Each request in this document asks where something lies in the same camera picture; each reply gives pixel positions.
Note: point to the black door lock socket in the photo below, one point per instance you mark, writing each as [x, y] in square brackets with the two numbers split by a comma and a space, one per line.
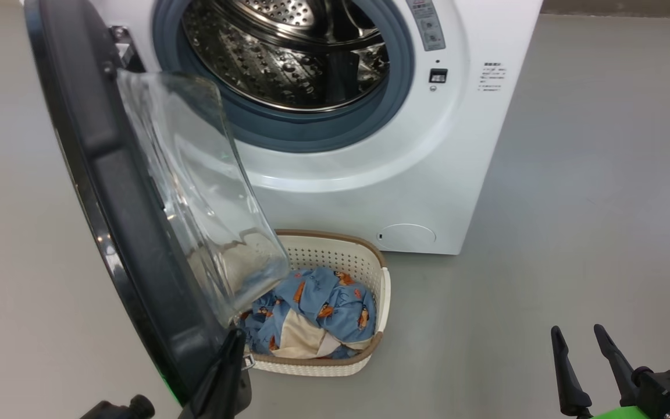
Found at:
[438, 75]

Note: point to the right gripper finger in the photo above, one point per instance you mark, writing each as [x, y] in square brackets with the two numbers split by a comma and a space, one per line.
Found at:
[620, 372]
[570, 384]

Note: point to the stainless steel washing machine drum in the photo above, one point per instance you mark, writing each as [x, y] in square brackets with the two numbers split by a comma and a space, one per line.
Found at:
[288, 58]

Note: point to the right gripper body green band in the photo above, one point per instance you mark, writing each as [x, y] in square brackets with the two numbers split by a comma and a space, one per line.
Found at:
[626, 414]

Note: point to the white front-load washing machine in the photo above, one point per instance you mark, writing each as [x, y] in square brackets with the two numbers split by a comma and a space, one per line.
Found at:
[428, 174]

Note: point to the blue patterned garment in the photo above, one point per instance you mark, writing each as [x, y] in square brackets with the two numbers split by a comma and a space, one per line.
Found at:
[335, 297]

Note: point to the cream perforated laundry basket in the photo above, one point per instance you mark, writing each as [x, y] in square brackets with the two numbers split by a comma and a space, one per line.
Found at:
[335, 256]

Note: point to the cream plain garment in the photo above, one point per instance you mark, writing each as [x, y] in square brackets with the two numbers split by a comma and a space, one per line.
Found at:
[303, 340]

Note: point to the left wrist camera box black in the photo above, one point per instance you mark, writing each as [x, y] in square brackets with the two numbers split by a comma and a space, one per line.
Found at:
[137, 406]

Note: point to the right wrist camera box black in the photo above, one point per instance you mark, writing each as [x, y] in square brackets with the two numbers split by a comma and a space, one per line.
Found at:
[669, 393]

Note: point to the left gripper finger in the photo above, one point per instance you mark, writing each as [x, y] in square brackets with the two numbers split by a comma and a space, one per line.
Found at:
[224, 384]

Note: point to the dark round washer door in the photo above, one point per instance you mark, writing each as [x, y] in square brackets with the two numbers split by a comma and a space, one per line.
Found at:
[114, 174]

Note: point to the grey warning sticker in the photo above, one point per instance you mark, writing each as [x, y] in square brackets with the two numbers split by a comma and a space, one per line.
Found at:
[427, 23]

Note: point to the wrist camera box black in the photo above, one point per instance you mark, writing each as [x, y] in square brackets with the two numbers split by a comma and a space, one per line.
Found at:
[137, 406]
[669, 393]

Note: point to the grey rubber door gasket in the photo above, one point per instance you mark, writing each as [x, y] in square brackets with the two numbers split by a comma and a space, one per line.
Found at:
[288, 131]

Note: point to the round white filter cover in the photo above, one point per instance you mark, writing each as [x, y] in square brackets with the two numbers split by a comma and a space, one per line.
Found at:
[407, 237]

